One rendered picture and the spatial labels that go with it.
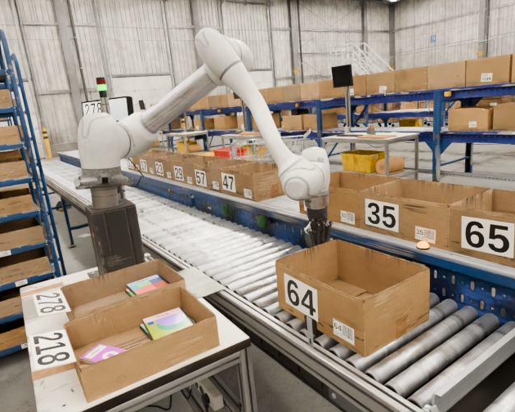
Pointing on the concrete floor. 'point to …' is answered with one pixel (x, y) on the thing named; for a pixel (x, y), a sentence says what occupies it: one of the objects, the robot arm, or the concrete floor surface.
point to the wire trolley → (263, 148)
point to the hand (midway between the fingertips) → (320, 258)
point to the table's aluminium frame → (248, 399)
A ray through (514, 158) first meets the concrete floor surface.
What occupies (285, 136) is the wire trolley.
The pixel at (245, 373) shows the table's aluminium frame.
